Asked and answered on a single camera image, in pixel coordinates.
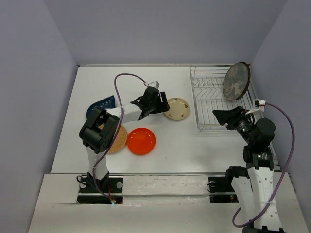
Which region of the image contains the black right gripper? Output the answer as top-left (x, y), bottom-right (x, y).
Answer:
top-left (212, 105), bottom-right (256, 145)

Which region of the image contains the cream plate with prints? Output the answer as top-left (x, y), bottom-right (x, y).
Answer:
top-left (164, 98), bottom-right (190, 121)

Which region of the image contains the grey deer plate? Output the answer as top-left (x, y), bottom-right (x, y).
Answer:
top-left (222, 62), bottom-right (247, 101)

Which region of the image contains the large teal floral plate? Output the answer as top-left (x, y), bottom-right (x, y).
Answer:
top-left (244, 63), bottom-right (251, 94)

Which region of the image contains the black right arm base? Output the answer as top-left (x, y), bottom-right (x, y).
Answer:
top-left (207, 176), bottom-right (239, 203)

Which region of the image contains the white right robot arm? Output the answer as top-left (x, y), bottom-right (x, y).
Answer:
top-left (213, 106), bottom-right (284, 233)

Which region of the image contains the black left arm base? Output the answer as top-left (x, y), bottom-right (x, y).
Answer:
top-left (76, 174), bottom-right (123, 205)

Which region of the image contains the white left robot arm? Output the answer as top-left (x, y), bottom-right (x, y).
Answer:
top-left (79, 86), bottom-right (170, 194)

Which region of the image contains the orange glossy plate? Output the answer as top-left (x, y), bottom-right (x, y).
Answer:
top-left (127, 128), bottom-right (156, 156)

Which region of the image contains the dark blue leaf plate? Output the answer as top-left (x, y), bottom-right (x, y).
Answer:
top-left (86, 95), bottom-right (116, 118)

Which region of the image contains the tan woven round plate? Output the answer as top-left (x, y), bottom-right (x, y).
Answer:
top-left (108, 125), bottom-right (128, 154)

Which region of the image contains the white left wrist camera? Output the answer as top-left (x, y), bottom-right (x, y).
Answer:
top-left (144, 81), bottom-right (159, 89)

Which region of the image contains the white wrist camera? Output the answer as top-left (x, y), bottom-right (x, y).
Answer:
top-left (144, 81), bottom-right (159, 89)
top-left (245, 99), bottom-right (266, 115)

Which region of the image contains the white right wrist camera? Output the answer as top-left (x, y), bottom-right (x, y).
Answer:
top-left (245, 99), bottom-right (266, 115)

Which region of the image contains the silver wire dish rack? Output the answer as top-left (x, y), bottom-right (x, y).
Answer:
top-left (190, 64), bottom-right (256, 133)

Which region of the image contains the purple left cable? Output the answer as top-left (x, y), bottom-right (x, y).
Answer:
top-left (92, 73), bottom-right (149, 202)

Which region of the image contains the purple cable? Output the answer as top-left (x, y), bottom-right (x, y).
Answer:
top-left (232, 103), bottom-right (296, 228)
top-left (92, 73), bottom-right (149, 202)

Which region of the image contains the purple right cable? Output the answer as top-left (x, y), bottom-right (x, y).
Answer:
top-left (232, 103), bottom-right (296, 228)

